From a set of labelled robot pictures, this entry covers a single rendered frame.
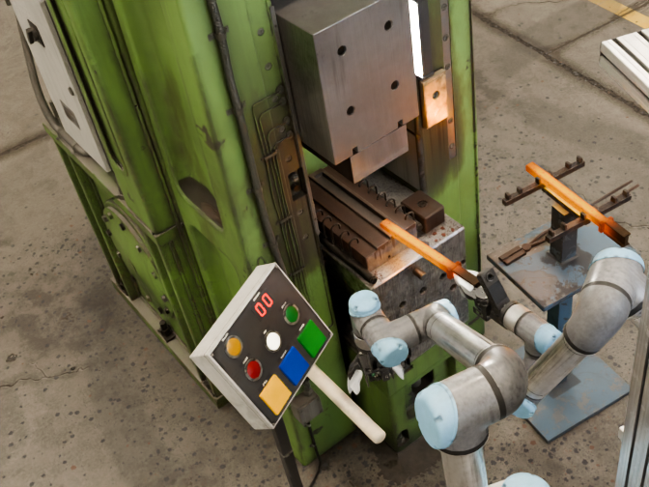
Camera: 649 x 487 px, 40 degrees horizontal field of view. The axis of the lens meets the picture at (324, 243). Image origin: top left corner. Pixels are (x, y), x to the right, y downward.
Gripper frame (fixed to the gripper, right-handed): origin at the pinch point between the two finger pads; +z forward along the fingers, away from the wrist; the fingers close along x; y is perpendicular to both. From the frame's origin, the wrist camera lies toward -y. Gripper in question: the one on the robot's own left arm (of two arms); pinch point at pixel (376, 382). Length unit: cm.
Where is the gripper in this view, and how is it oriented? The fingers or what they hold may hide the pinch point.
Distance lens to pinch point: 242.1
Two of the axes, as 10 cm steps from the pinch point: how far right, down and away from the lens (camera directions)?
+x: 9.5, -3.0, 1.1
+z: 1.4, 7.1, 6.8
